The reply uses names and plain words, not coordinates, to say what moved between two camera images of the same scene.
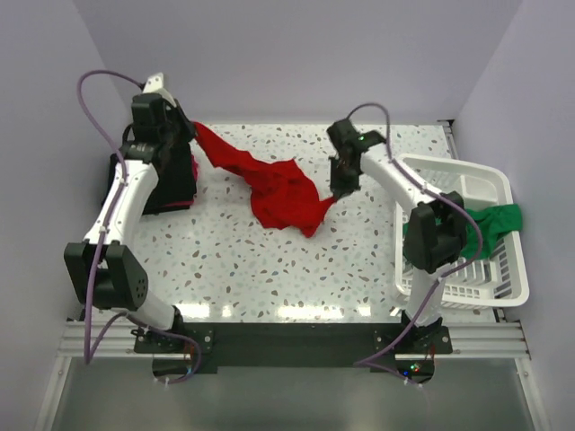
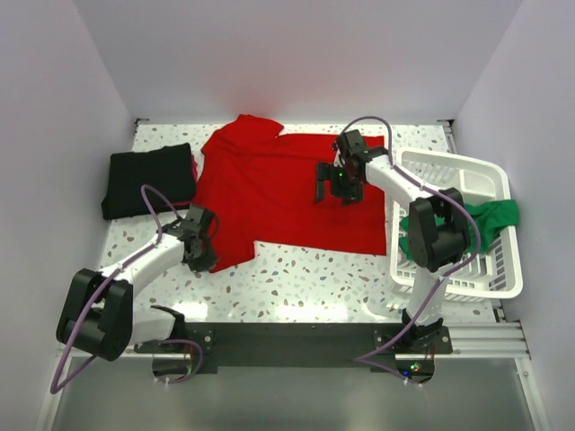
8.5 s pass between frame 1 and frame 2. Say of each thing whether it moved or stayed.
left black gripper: moved
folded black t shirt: stayed
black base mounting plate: stayed
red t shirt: moved
